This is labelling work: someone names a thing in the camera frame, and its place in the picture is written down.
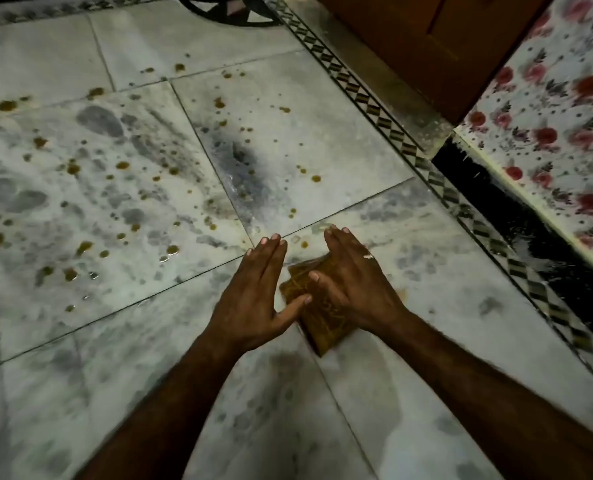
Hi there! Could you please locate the person's left hand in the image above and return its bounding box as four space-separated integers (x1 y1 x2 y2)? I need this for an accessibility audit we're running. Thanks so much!
204 233 313 357

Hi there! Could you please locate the person's right hand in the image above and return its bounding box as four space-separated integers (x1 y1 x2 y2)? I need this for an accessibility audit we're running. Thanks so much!
307 224 412 341

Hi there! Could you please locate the yellow-brown patterned cloth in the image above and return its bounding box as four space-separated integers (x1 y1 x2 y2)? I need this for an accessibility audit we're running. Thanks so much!
278 254 357 358

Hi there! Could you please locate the brown wooden door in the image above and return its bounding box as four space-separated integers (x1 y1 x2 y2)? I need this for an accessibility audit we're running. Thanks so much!
311 0 557 125

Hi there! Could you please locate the person's left forearm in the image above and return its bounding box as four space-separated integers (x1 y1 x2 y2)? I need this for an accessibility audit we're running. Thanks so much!
74 334 250 480

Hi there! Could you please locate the person's right forearm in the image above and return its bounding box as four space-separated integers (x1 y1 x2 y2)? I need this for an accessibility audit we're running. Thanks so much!
376 308 593 480

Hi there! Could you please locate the red floral cover sheet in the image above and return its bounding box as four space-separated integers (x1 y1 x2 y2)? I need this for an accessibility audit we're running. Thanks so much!
456 0 593 285

